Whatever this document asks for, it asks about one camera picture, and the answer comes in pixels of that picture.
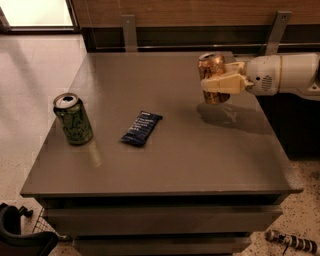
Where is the dark blue snack bar wrapper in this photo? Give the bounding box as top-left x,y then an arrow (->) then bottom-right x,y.
121,111 -> 163,147

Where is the black white striped cable bundle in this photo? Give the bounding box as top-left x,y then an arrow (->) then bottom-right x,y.
265,229 -> 319,254

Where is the lower grey drawer front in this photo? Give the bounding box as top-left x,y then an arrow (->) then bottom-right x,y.
73,237 -> 251,256

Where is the wire mesh basket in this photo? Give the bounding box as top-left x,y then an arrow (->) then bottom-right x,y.
33,209 -> 67,241

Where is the metal wall bracket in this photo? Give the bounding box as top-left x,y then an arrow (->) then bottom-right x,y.
263,11 -> 292,55
121,15 -> 138,52

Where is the left metal wall bracket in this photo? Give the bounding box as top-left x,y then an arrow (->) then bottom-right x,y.
121,15 -> 138,52

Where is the bright window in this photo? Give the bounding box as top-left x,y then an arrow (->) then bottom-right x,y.
0,0 -> 76,32

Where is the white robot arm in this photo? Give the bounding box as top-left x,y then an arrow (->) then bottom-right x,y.
201,53 -> 320,100

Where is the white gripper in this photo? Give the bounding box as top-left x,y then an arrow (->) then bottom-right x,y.
201,55 -> 281,96

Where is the orange soda can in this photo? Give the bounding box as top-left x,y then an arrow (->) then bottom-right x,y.
198,52 -> 230,104

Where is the black chair base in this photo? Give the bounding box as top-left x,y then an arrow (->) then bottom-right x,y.
0,203 -> 58,256

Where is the green soda can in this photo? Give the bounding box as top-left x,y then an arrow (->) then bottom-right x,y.
53,93 -> 93,145

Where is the right metal wall bracket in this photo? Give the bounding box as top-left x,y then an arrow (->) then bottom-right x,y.
263,11 -> 292,55

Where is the grey drawer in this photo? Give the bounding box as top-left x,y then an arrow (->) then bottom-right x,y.
73,237 -> 251,256
44,206 -> 282,236

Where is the upper grey drawer front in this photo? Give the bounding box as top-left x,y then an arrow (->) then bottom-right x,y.
44,206 -> 282,236

